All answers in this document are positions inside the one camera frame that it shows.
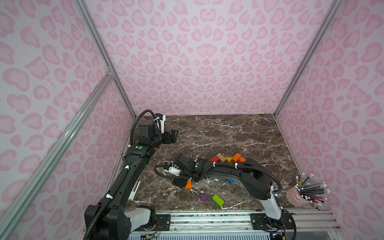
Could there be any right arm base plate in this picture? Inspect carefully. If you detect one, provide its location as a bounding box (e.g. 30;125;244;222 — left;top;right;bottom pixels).
250;212;296;232

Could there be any aluminium front rail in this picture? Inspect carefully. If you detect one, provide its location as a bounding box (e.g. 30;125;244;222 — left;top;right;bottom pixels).
127;209;345;240

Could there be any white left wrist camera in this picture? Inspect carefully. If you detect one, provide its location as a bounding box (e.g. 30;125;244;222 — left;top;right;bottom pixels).
154;113;166;134

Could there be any aluminium diagonal frame bar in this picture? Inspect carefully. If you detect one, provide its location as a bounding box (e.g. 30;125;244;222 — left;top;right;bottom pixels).
1;73;115;240

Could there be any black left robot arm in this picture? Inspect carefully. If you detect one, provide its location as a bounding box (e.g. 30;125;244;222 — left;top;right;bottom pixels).
83;110;178;240

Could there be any pink pencil cup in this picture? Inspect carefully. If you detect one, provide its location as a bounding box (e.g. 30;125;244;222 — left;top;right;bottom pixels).
286;187;311;207

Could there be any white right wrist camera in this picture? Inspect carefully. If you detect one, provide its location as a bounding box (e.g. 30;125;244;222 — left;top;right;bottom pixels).
164;166;181;177

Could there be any right corner frame post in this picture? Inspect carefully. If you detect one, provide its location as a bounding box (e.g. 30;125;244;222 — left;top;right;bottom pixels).
274;0;345;119

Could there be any red block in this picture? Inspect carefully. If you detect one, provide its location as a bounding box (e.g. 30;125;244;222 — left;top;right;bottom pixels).
211;156;220;162

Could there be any tan block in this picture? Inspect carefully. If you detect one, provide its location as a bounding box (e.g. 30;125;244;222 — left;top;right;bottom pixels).
217;153;226;163

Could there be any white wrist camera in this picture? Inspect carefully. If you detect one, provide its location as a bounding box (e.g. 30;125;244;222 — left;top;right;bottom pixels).
164;166;181;177
154;113;166;134

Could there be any left corner frame post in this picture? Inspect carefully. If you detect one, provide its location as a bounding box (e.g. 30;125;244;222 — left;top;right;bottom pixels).
73;0;136;119

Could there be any corner frame post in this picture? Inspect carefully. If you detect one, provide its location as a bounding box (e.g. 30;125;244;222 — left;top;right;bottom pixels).
73;0;136;119
274;0;345;119

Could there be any bundle of coloured pencils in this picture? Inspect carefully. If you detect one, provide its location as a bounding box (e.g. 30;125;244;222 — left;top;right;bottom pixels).
295;173;331;206

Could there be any green block bottom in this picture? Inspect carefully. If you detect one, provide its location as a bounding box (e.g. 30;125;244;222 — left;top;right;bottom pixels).
213;195;225;207

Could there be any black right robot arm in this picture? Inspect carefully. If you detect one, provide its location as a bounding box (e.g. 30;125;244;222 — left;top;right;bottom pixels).
154;154;297;240

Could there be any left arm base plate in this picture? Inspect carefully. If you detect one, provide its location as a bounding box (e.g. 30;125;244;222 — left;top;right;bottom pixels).
143;214;171;231

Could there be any purple small block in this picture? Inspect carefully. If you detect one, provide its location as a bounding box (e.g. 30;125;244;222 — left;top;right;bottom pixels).
200;194;207;202

